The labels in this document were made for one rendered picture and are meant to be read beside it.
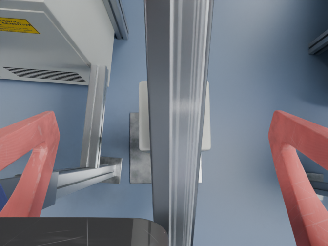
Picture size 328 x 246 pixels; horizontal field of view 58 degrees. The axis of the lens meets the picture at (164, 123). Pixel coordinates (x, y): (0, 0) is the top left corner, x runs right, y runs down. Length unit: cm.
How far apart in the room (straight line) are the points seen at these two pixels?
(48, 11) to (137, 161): 64
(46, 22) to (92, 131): 30
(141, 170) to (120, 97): 27
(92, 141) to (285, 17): 86
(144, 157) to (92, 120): 33
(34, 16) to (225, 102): 73
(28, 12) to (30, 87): 64
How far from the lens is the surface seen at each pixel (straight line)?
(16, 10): 58
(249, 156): 110
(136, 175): 105
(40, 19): 59
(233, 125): 109
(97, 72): 79
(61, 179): 52
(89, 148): 77
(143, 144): 24
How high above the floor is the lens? 106
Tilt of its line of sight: 83 degrees down
